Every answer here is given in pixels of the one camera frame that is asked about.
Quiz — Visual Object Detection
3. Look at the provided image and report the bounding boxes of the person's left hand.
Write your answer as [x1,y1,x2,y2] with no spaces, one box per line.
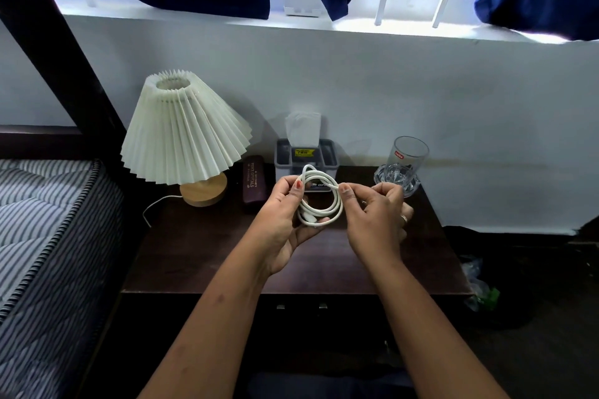
[253,176,331,278]

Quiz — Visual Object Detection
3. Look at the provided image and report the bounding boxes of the person's right hand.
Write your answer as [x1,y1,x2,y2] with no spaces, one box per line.
[338,181,415,269]

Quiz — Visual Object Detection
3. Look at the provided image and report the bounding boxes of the white cable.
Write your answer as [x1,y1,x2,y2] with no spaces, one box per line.
[296,164,344,228]

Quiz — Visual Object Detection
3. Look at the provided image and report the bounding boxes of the person's right forearm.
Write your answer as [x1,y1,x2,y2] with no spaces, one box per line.
[367,259,512,399]

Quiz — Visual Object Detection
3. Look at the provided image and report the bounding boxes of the person's left forearm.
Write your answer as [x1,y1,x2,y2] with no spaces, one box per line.
[138,244,282,399]

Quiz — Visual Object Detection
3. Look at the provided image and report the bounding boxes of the grey tissue holder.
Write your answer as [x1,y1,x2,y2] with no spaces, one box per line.
[274,138,339,194]

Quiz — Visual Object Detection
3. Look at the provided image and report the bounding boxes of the brown glasses case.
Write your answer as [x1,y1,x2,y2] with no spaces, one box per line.
[242,155,268,213]

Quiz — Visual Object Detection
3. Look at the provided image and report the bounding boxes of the white tissue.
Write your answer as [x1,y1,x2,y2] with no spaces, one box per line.
[285,111,323,150]

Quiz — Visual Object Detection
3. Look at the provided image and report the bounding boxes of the clear drinking glass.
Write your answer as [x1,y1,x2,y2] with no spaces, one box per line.
[386,136,430,180]

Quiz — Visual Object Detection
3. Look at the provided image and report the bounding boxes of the dark wooden bedside table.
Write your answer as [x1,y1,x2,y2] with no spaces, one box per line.
[117,164,474,367]

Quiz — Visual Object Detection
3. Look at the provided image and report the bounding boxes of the white pleated table lamp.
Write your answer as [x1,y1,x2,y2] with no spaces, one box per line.
[120,70,253,208]

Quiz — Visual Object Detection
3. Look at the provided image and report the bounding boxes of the crumpled plastic bag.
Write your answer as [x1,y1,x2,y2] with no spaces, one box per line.
[460,256,501,313]

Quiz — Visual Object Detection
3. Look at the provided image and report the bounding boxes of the person's dark blue trousers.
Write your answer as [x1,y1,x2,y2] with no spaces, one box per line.
[247,368,418,399]

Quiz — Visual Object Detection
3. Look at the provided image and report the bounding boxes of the small white sill tray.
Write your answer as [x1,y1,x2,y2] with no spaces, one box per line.
[284,5,323,18]

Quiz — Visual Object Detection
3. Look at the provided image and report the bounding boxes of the striped mattress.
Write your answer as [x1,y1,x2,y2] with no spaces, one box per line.
[0,159,125,399]

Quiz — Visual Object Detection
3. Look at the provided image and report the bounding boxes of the white lamp cord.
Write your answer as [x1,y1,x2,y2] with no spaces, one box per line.
[142,194,184,229]

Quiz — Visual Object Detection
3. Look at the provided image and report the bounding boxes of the dark wooden bed frame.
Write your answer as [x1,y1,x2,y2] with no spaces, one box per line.
[0,0,137,180]

